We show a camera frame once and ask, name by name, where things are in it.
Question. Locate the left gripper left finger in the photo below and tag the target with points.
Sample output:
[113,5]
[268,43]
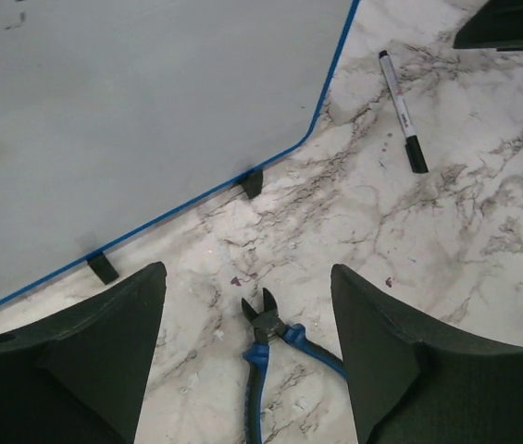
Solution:
[79,375]

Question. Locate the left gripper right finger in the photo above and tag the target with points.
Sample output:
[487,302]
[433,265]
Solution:
[414,379]

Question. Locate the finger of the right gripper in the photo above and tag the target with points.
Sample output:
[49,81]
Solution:
[497,25]

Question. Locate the white whiteboard marker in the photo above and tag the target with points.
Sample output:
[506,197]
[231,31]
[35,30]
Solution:
[412,147]

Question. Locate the blue framed whiteboard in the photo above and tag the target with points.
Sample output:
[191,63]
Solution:
[117,114]

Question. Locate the blue handled pliers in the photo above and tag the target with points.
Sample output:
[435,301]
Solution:
[266,325]

